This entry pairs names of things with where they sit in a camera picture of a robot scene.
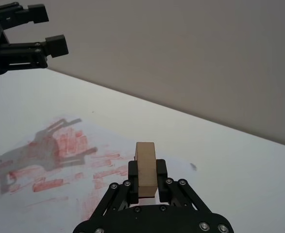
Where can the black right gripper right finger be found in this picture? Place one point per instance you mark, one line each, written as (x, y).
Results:
(162, 179)

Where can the tan wooden block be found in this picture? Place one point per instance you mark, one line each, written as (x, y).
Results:
(145, 167)

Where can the white table cover, red marks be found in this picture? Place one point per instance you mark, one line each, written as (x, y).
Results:
(205, 182)

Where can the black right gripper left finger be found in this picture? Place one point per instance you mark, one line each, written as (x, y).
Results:
(133, 184)

